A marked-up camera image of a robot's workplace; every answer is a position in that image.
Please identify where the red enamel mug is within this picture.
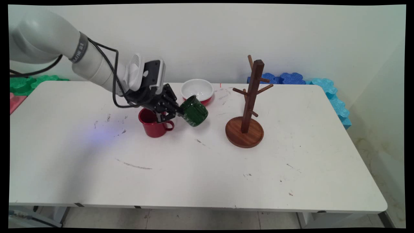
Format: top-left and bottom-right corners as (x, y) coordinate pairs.
(138, 108), (175, 138)

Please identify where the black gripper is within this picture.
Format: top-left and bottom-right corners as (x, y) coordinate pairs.
(125, 83), (183, 123)

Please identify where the dark blue foam tile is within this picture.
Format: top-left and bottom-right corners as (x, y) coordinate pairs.
(280, 72), (306, 85)
(247, 72), (280, 84)

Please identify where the light blue foam tile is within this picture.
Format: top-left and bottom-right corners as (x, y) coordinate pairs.
(338, 116), (352, 130)
(328, 97), (350, 119)
(311, 78), (338, 98)

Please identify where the green enamel mug white print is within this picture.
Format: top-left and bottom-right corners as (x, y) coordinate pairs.
(179, 95), (209, 127)

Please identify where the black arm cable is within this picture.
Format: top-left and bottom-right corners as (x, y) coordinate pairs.
(9, 38), (140, 109)

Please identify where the brown wooden mug tree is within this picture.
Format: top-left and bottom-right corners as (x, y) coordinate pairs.
(225, 55), (274, 149)

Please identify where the red bowl white inside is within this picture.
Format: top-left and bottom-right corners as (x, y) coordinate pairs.
(180, 79), (214, 106)

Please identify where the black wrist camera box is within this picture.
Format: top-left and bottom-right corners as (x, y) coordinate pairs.
(142, 59), (166, 95)

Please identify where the white table leg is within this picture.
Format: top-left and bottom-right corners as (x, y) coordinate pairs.
(49, 206), (70, 227)
(296, 212), (384, 229)

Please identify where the pink foam tile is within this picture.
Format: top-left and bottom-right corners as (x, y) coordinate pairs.
(10, 92), (27, 115)

